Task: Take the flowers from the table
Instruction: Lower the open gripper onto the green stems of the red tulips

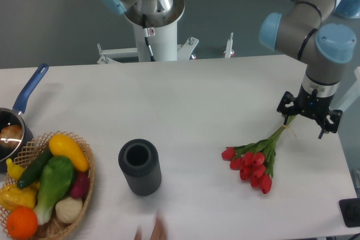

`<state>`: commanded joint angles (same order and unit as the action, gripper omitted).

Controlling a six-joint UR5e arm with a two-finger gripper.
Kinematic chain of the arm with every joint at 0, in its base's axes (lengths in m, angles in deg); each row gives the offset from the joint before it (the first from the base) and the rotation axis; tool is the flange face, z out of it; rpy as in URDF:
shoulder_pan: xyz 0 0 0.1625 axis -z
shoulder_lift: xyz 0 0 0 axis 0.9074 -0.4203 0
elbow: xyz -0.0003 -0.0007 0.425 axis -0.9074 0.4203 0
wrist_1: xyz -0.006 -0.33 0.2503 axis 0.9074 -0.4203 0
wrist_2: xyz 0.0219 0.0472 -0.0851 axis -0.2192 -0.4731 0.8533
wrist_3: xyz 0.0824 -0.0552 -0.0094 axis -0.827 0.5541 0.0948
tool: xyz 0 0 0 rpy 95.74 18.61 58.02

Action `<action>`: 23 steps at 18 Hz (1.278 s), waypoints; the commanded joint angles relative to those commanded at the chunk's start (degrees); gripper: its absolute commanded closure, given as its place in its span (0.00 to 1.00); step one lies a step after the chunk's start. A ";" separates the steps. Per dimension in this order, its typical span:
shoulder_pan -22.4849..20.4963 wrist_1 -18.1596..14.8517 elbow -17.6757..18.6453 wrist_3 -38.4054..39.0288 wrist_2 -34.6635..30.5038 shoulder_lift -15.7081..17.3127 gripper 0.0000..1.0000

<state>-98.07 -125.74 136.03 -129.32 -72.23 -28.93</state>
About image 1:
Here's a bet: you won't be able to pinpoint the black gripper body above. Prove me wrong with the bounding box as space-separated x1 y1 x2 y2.
294 83 334 120

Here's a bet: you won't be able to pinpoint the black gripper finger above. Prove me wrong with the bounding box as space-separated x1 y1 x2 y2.
318 110 343 139
277 91 299 117

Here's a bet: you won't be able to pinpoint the red tulip bouquet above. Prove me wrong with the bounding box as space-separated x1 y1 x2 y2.
221 116 295 194

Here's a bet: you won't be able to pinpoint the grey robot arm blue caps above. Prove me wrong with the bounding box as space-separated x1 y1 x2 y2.
259 0 357 134

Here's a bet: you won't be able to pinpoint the person's hand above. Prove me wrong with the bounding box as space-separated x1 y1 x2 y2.
134 211 168 240

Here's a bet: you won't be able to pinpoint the black device at edge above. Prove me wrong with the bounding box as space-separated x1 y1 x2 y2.
339 198 359 228

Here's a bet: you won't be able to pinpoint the dark grey ribbed vase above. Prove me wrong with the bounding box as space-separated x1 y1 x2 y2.
118 139 162 196

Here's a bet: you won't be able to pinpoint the purple red onion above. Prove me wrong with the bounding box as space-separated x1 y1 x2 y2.
69 172 90 198

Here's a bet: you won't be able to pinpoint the yellow squash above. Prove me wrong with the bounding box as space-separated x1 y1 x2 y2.
48 134 89 173

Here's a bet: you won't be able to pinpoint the green bok choy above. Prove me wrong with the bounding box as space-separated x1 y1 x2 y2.
34 156 74 225

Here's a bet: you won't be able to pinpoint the white garlic bulb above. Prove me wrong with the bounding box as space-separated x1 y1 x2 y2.
55 196 83 224

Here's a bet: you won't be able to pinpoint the dark green cucumber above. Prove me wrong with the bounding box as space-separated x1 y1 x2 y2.
17 148 53 189

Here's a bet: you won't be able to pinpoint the woven wicker basket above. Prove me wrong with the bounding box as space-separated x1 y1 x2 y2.
1 131 95 239

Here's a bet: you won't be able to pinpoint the bread roll in pan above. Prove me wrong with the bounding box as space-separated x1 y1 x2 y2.
1 125 23 149

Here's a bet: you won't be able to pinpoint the small yellow pepper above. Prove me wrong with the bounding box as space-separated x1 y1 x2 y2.
6 159 25 181

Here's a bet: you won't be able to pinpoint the orange fruit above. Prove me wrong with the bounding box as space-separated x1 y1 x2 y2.
6 207 38 239

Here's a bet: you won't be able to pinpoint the yellow corn cob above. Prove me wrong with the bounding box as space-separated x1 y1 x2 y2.
1 184 37 212

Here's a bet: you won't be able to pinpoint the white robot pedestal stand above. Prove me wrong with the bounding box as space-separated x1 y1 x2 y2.
97 19 199 64

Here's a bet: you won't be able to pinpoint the black pedestal cable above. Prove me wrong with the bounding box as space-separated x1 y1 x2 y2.
141 13 156 62

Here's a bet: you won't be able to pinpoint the blue handled saucepan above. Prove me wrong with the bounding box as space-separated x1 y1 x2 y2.
1 64 49 173

